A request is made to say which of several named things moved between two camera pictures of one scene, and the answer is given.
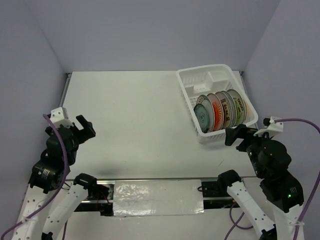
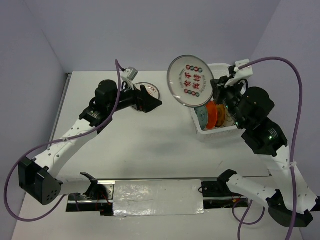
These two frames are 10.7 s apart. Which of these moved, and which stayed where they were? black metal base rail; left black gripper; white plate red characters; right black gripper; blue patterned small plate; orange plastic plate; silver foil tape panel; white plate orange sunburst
Moved: orange plastic plate; left black gripper; right black gripper; white plate red characters; white plate orange sunburst
Stayed: blue patterned small plate; black metal base rail; silver foil tape panel
